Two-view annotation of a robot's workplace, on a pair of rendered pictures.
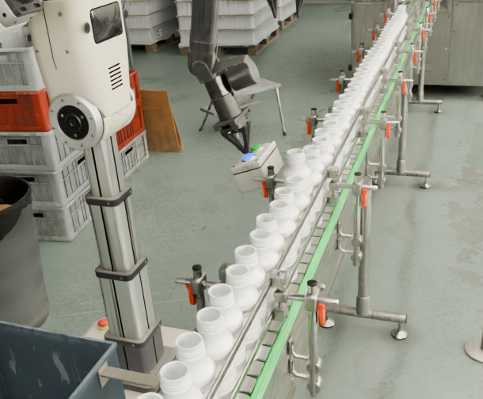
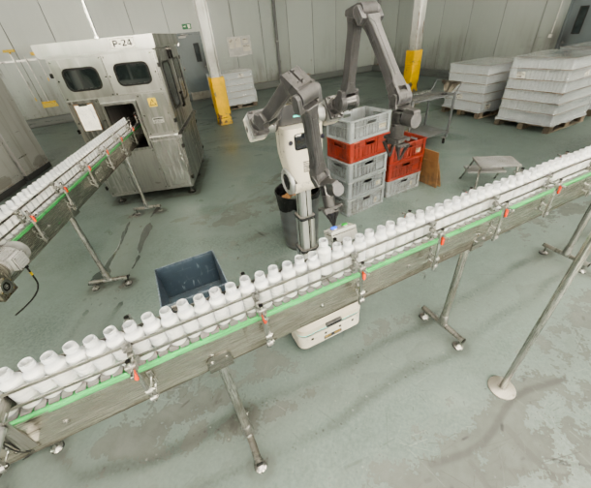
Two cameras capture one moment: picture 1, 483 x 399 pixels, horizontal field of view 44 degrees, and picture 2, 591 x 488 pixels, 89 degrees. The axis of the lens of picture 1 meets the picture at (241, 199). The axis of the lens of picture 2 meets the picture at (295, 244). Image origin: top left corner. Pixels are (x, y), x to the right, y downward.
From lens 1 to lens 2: 0.88 m
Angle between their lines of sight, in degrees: 40
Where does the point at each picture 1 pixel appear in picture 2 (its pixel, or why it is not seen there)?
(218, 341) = (198, 307)
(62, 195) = (349, 195)
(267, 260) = (258, 286)
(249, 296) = (231, 296)
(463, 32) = not seen: outside the picture
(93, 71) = (293, 163)
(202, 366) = (183, 313)
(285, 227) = (285, 274)
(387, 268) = (490, 308)
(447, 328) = (491, 361)
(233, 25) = (540, 110)
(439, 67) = not seen: outside the picture
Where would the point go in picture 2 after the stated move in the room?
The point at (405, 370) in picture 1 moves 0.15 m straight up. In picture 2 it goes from (441, 364) to (446, 351)
